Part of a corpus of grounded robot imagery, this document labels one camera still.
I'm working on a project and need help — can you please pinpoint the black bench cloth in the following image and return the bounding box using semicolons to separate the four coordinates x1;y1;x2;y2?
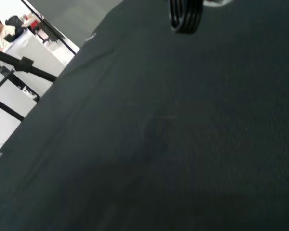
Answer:
0;0;289;231

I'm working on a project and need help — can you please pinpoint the grey backdrop board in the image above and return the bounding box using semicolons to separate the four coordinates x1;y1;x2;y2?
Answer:
26;0;125;49

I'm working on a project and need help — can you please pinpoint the white desk partition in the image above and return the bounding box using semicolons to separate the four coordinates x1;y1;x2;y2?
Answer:
4;31;75;97

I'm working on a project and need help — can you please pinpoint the black tripod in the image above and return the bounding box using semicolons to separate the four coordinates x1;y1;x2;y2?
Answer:
0;47;57;121

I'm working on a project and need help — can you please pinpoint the black office chair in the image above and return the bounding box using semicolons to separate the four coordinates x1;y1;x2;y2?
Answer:
4;15;24;37

